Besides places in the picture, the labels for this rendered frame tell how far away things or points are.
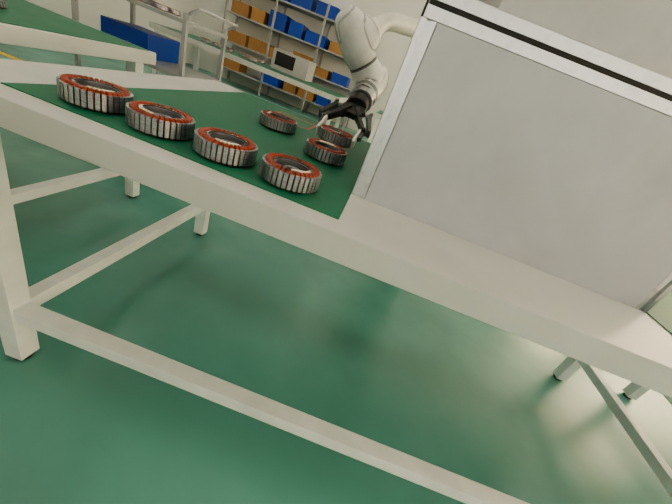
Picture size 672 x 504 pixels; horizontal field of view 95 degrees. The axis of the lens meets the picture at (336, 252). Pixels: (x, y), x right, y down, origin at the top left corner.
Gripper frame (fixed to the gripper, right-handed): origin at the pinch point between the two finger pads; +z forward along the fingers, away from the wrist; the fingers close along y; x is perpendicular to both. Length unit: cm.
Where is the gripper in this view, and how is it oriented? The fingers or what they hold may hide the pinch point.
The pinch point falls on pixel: (336, 134)
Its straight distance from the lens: 102.9
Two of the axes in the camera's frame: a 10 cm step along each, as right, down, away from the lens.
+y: 9.1, 4.2, -0.8
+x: -1.6, 5.0, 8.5
